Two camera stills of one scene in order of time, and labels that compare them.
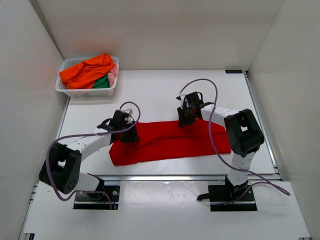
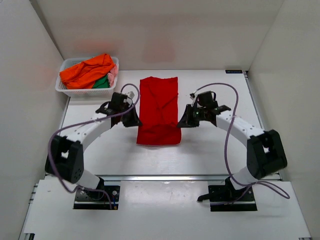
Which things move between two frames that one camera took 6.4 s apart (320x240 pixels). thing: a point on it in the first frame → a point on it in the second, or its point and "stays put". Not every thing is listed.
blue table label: (233, 71) stays put
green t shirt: (101, 83) stays put
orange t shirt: (82, 75) stays put
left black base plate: (96, 201) stays put
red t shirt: (160, 140) → (158, 111)
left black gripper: (133, 137) → (134, 121)
